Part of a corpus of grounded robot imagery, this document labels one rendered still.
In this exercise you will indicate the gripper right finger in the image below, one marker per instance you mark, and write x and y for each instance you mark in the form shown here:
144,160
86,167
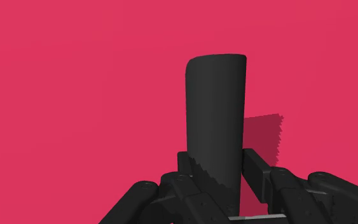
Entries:
309,198

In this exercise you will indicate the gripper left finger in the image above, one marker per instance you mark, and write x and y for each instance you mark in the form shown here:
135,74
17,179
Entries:
172,198

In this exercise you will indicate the black oblong rounded object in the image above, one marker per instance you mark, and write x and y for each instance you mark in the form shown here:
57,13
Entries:
215,111

